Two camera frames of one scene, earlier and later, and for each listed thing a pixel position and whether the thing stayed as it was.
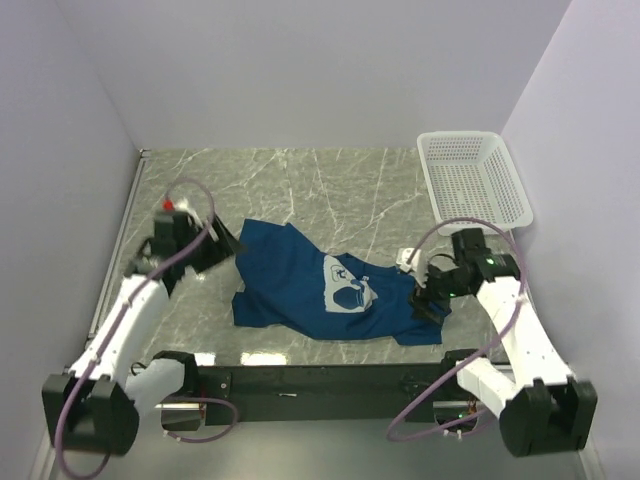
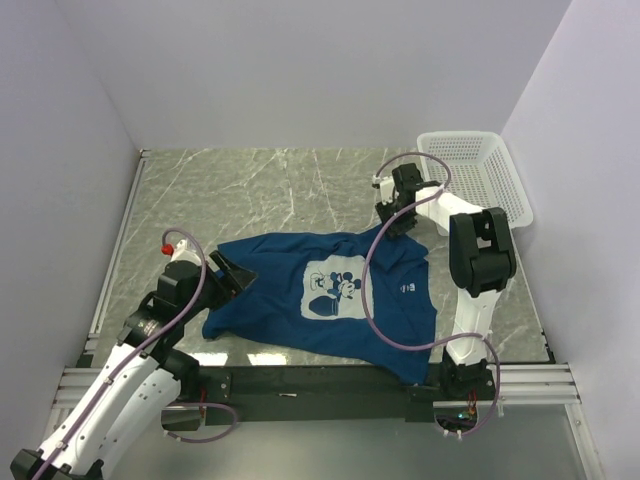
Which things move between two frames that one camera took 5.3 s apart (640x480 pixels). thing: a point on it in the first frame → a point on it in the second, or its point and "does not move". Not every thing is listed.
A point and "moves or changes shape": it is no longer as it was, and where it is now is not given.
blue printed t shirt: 292,285 moves or changes shape
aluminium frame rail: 40,469 does not move
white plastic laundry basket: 469,176 does not move
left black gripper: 225,246 → 242,275
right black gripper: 418,302 → 395,230
